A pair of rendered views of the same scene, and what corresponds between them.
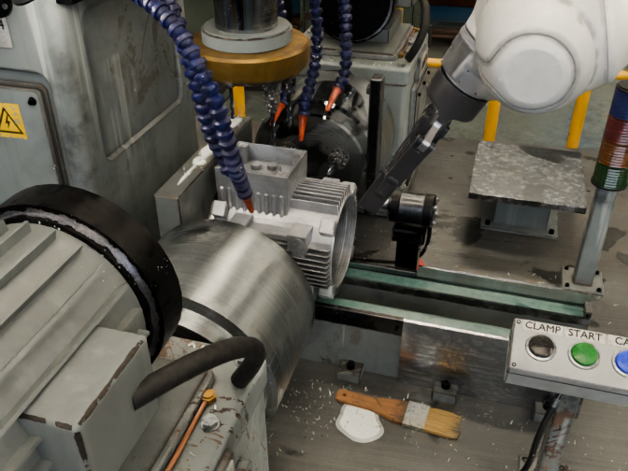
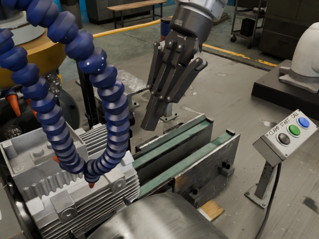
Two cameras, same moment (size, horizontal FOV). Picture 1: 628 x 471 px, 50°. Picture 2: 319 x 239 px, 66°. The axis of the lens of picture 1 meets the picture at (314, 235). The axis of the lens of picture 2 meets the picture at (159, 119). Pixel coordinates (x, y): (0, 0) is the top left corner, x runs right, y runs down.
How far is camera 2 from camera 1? 0.69 m
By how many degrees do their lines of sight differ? 46
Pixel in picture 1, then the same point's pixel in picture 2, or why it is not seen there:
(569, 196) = (140, 84)
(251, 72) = (46, 60)
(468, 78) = (216, 5)
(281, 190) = (83, 155)
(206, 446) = not seen: outside the picture
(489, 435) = (227, 197)
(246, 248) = (171, 216)
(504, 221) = not seen: hidden behind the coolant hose
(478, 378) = (204, 177)
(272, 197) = not seen: hidden behind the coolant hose
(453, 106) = (206, 30)
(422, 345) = (183, 182)
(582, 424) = (237, 164)
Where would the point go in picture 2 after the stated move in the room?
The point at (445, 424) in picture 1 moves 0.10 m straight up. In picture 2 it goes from (213, 208) to (219, 186)
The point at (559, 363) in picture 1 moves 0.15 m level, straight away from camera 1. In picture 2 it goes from (293, 141) to (245, 110)
